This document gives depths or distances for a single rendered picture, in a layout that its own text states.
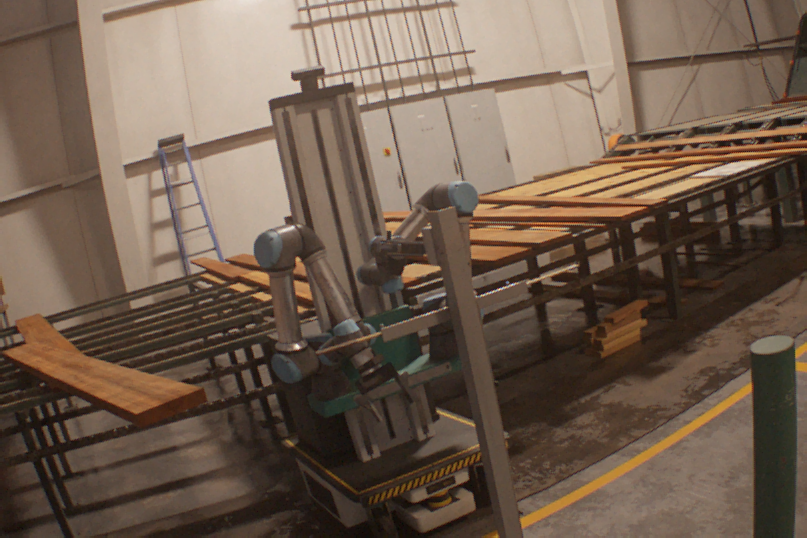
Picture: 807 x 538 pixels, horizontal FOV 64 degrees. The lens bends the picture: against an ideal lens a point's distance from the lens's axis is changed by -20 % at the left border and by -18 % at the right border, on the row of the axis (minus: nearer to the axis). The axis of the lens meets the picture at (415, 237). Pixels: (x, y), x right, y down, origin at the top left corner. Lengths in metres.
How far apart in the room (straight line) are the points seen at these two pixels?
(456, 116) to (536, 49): 2.31
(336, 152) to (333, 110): 0.16
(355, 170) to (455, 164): 7.28
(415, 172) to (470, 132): 0.98
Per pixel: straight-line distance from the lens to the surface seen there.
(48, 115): 9.68
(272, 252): 2.51
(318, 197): 2.94
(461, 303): 2.24
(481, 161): 10.42
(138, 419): 2.33
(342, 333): 2.43
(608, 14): 11.83
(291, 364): 2.62
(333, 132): 2.98
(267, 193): 9.89
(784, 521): 0.77
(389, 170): 9.80
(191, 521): 3.72
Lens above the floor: 1.51
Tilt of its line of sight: 7 degrees down
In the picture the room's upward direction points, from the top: 13 degrees counter-clockwise
